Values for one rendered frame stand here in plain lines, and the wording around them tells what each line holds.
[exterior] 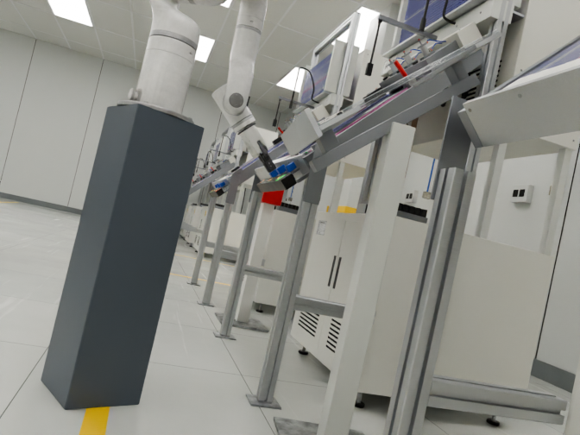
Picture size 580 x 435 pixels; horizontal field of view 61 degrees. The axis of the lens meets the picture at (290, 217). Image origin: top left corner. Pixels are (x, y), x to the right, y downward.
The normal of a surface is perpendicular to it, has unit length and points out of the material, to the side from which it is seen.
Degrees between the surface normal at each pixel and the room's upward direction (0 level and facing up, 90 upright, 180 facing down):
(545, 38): 90
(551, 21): 90
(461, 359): 90
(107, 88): 90
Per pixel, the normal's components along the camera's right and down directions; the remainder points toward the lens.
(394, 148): 0.16, 0.00
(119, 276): 0.67, 0.12
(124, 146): -0.71, -0.19
